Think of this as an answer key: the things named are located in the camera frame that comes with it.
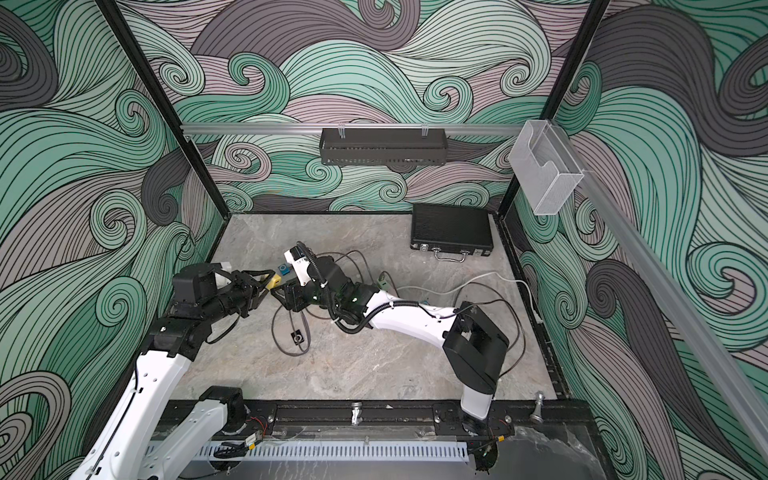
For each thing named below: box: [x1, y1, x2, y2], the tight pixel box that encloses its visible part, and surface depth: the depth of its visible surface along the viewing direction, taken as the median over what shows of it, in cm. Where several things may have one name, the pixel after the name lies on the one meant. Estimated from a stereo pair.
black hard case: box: [410, 203, 494, 257], surface depth 109 cm
